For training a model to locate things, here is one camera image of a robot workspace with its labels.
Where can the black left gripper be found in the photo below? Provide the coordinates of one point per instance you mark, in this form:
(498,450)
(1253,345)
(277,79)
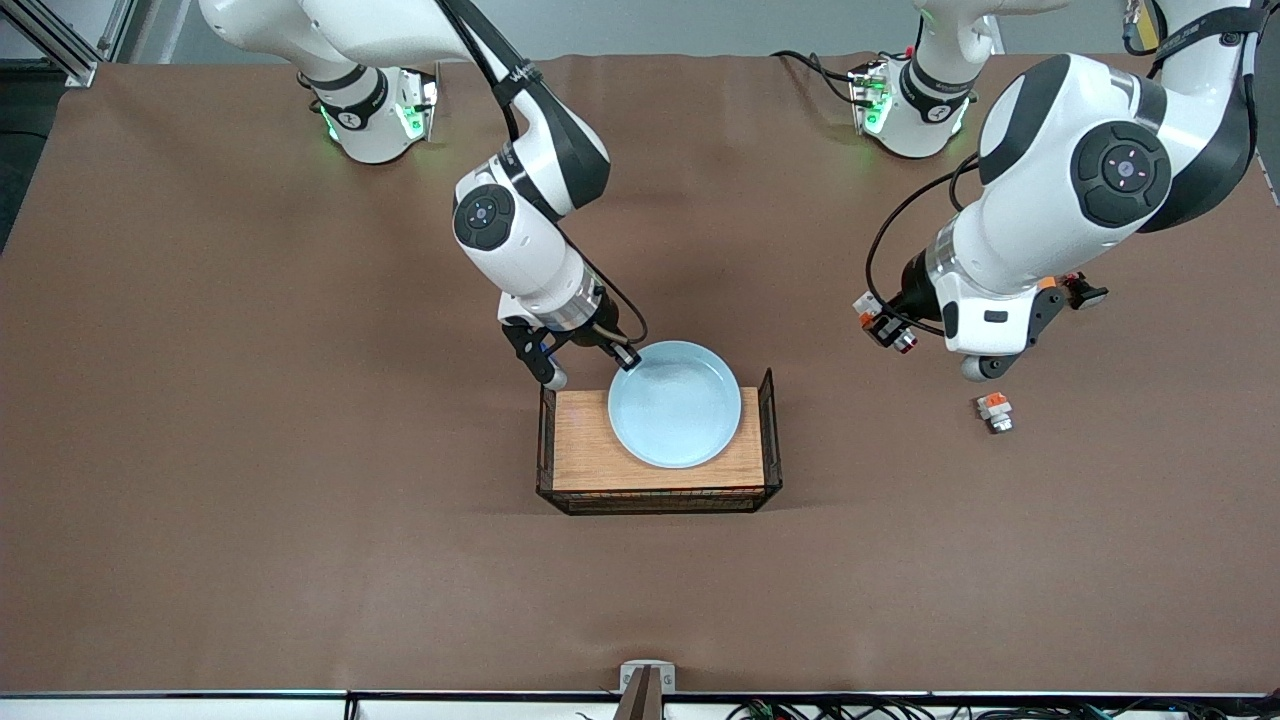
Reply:
(911,287)

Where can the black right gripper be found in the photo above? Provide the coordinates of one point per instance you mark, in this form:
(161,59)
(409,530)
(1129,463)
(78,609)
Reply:
(597,334)

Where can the red push button switch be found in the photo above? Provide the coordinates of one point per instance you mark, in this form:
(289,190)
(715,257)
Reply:
(865,305)

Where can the light blue round plate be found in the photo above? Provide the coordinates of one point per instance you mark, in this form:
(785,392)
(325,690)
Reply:
(680,405)

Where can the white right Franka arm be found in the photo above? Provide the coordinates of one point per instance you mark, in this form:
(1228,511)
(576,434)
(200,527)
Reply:
(520,250)

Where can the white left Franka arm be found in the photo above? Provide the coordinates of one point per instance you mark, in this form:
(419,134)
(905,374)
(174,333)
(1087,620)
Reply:
(1040,200)

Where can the wooden board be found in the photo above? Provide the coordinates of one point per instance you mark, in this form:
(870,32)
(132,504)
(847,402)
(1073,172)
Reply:
(580,440)

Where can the left base box green light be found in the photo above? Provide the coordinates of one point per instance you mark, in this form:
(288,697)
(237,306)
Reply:
(868,100)

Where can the base box green light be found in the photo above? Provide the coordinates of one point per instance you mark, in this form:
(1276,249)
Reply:
(418,105)
(868,100)

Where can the right base box green light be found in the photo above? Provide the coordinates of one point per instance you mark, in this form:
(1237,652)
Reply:
(418,105)

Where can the brown pole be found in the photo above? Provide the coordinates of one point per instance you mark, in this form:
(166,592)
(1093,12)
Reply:
(640,700)

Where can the brown table cover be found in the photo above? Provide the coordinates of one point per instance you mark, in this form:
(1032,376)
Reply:
(300,560)

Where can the orange white push button switch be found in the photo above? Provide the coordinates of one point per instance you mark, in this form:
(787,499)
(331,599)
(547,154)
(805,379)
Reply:
(995,410)

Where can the orange and black switch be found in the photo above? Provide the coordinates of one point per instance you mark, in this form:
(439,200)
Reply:
(1085,292)

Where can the grey metal bracket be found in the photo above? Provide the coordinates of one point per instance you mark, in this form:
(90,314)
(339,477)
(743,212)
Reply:
(628,680)

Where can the white table edge rail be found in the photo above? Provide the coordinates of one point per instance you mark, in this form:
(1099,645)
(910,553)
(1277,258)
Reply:
(200,708)

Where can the aluminium frame profile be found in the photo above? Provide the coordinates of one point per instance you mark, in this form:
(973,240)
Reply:
(60,45)

